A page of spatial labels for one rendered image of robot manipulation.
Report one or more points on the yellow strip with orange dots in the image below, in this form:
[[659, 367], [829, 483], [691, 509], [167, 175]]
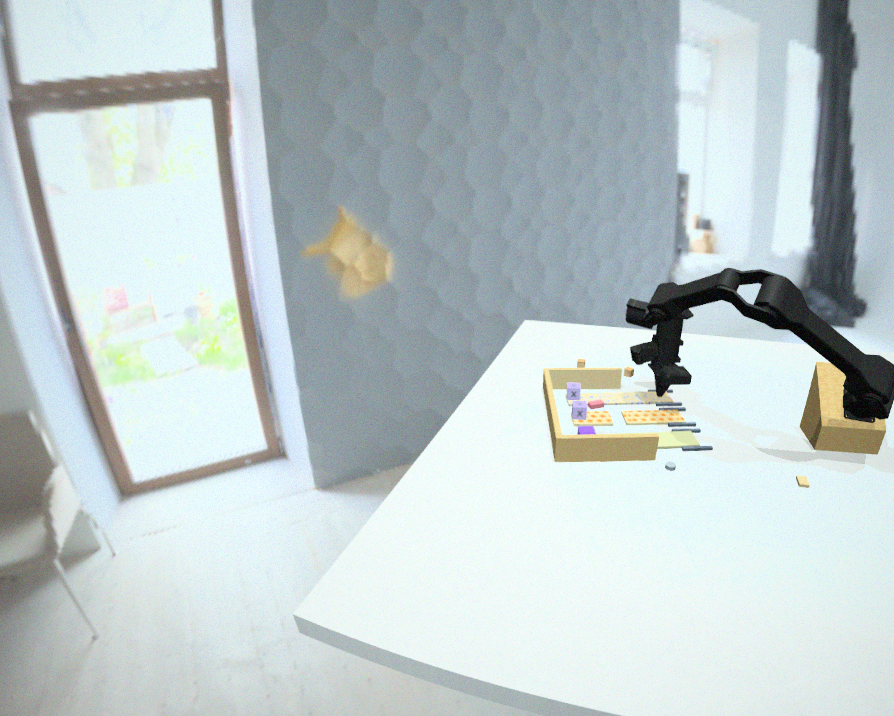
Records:
[[665, 416]]

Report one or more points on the pale yellow flat strip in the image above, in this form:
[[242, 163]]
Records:
[[676, 439]]

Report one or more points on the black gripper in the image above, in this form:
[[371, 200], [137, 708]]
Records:
[[668, 373]]

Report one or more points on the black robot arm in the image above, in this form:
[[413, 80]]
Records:
[[869, 382]]

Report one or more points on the pale yellow strip with blue dots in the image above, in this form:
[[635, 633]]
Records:
[[650, 397]]

